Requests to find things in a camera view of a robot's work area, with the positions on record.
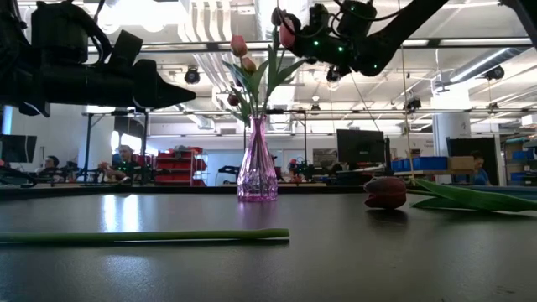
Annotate black computer monitor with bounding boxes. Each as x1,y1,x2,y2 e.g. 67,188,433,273
336,128,386,165
0,133,38,164

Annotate person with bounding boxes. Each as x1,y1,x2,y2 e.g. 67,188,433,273
35,154,62,177
99,144,146,184
468,150,491,186

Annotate cardboard box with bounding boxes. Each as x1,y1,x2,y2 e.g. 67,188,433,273
447,156,477,172

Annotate black table mat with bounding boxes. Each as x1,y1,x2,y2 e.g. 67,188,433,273
0,186,537,302

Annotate rig crossbar with light strips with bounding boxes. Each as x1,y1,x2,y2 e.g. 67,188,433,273
83,37,537,55

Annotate blue storage bins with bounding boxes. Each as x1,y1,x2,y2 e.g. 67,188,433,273
392,156,449,172

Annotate pink glass vase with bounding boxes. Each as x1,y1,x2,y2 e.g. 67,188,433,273
236,115,279,203

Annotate dark magenta artificial tulip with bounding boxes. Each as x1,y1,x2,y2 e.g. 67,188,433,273
226,86,253,127
362,175,537,213

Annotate cream white artificial tulip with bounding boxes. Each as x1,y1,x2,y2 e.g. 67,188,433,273
241,56,269,121

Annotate red storage cabinet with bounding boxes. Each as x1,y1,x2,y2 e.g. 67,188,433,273
154,146,207,187

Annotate black board panel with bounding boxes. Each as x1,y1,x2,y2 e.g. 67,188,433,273
446,137,500,186

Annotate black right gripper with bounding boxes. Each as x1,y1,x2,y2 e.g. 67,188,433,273
271,3,350,65

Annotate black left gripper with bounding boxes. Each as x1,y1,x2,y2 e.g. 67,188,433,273
24,29,197,110

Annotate black metal rack frame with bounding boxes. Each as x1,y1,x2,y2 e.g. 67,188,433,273
82,109,150,185

